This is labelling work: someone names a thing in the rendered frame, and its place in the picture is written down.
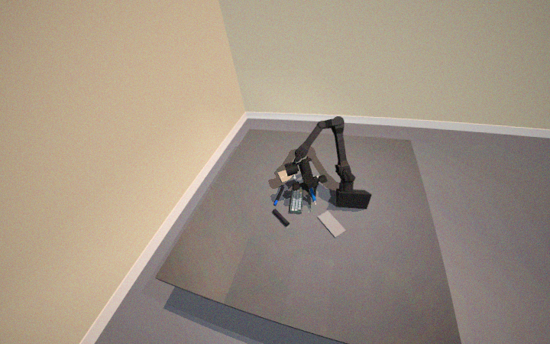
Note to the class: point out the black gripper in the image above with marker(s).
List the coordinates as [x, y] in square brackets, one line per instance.
[296, 186]

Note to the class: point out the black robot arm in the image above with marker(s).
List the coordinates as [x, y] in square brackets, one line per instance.
[343, 169]

